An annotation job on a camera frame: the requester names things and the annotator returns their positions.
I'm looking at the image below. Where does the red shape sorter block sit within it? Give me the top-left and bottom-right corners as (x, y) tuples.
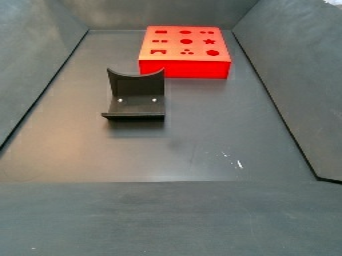
(137, 26), (232, 79)

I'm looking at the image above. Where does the black curved holder stand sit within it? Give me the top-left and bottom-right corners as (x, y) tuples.
(101, 69), (165, 120)

